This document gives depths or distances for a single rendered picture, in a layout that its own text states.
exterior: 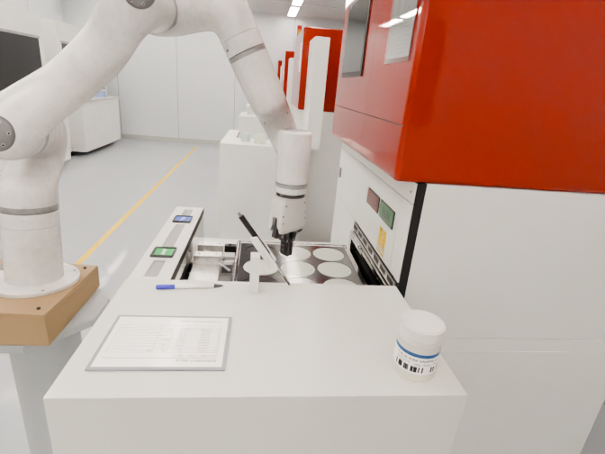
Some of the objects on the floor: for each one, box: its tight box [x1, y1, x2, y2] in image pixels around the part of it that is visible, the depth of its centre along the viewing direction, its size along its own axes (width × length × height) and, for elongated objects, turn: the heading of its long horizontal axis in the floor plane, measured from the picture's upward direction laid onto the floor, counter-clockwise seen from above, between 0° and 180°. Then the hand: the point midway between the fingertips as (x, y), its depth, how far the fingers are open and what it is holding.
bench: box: [41, 18, 121, 156], centre depth 673 cm, size 108×180×200 cm, turn 173°
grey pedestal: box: [0, 287, 110, 454], centre depth 111 cm, size 51×44×82 cm
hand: (286, 247), depth 106 cm, fingers closed
